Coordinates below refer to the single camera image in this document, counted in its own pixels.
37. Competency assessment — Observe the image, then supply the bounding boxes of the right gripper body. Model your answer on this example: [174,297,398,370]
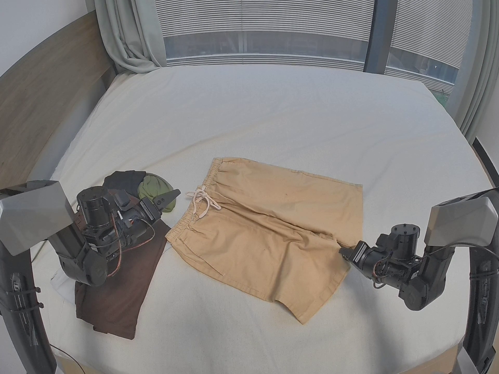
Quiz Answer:
[350,241,381,278]

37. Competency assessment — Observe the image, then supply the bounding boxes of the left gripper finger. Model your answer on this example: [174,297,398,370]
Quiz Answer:
[154,188,181,212]

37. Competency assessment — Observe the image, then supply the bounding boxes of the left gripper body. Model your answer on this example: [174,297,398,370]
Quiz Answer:
[116,198,162,245]

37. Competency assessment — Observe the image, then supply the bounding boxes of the tan shorts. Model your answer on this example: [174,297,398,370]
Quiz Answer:
[165,157,364,325]

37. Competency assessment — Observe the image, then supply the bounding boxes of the bed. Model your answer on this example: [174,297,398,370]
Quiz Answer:
[0,10,499,374]

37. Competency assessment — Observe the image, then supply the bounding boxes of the green garment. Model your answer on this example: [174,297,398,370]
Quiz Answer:
[137,174,175,214]

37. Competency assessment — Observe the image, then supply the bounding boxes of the black garment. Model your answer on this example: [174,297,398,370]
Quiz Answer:
[103,170,147,201]

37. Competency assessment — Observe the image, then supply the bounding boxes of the brown garment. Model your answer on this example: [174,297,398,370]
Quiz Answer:
[73,208,172,340]

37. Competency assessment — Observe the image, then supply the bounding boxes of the white garment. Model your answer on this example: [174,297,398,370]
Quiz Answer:
[51,268,77,300]

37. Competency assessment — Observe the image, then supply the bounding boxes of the grey-green curtain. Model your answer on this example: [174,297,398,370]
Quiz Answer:
[448,0,499,140]
[82,0,169,75]

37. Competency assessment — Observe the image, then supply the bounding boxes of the window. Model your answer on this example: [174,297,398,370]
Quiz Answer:
[150,0,475,97]

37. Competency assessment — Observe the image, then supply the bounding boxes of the black cable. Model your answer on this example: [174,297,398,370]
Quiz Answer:
[48,343,85,374]

